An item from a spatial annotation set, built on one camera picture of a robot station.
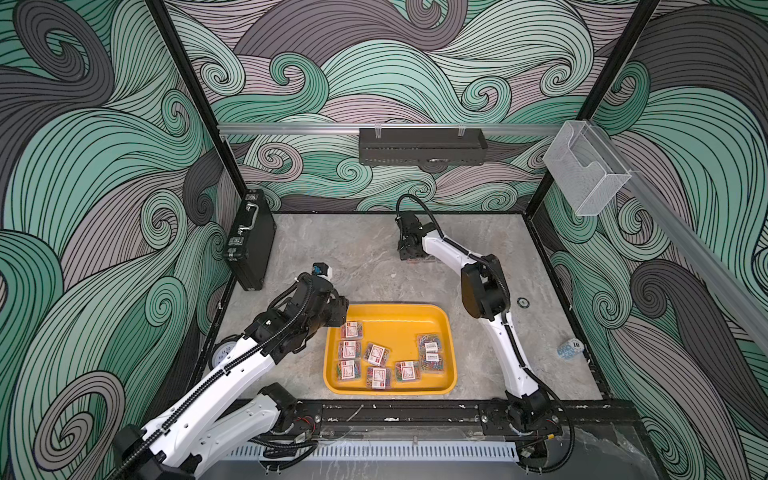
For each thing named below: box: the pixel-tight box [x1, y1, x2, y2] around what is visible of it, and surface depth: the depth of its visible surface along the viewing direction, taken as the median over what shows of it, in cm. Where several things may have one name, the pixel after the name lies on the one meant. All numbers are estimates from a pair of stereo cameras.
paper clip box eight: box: [395, 361, 420, 381], surface depth 81 cm
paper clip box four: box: [338, 340, 363, 361], surface depth 84 cm
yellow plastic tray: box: [323, 303, 459, 396], surface depth 83 cm
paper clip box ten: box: [420, 352, 445, 374], surface depth 82 cm
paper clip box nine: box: [418, 334, 441, 361], surface depth 85 cm
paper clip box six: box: [336, 360, 361, 381], surface depth 81 cm
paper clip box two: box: [340, 320, 364, 340], surface depth 87 cm
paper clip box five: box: [364, 343, 390, 367], surface depth 83 cm
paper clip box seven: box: [366, 367, 392, 390], surface depth 79 cm
